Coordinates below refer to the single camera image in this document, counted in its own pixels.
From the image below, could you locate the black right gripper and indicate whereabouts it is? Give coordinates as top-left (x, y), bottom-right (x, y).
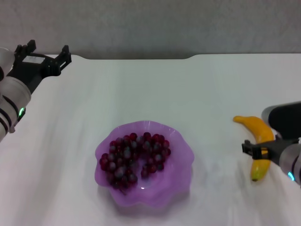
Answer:
top-left (241, 138), bottom-right (301, 166)

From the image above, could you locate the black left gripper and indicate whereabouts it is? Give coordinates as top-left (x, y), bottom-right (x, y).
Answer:
top-left (6, 40), bottom-right (72, 95)

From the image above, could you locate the yellow banana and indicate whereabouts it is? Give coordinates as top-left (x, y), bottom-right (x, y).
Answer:
top-left (233, 115), bottom-right (275, 182)

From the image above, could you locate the red grape bunch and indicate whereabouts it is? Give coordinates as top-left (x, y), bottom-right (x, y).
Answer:
top-left (99, 132), bottom-right (172, 195)

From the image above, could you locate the purple wavy plastic bowl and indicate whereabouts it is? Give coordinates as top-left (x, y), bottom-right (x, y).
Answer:
top-left (95, 120), bottom-right (195, 209)

